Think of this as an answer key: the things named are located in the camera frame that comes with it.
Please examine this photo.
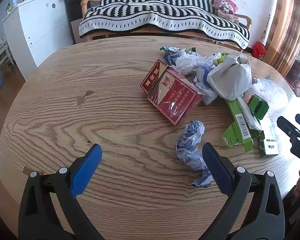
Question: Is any blue white wrapper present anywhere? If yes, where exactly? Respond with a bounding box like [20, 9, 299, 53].
[175, 120, 214, 188]

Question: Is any dark red cigarette box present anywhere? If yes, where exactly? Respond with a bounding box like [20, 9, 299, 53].
[147, 68, 205, 126]

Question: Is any clear plastic bag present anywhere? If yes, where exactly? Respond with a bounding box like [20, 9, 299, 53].
[248, 78, 288, 111]

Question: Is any green white standing carton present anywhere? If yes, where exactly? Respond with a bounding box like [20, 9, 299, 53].
[258, 113, 279, 158]

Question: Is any small green box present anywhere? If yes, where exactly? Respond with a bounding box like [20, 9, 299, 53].
[248, 94, 269, 120]

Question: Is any green white long carton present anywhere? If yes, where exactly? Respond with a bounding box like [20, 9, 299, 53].
[222, 100, 253, 153]

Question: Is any grey plastic bag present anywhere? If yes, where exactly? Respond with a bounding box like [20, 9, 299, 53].
[207, 53, 253, 101]

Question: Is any orange brown curtain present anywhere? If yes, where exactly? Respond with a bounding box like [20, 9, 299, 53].
[263, 0, 300, 76]

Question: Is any white crumpled plastic bag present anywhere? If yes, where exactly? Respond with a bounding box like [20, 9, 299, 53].
[172, 53, 221, 75]

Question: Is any pink plush pillow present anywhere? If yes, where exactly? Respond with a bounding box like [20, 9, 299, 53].
[212, 0, 239, 24]

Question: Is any blue green crumpled wrapper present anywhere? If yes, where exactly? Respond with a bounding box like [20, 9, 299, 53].
[160, 46, 197, 66]

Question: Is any red gold flat box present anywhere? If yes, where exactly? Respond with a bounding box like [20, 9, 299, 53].
[140, 59, 168, 94]

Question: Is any black white striped blanket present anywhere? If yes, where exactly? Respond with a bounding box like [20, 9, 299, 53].
[78, 0, 250, 49]

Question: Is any wooden sofa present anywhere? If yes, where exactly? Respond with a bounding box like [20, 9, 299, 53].
[78, 1, 250, 49]

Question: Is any white cabinet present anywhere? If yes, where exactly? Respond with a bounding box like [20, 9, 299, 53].
[2, 0, 74, 80]

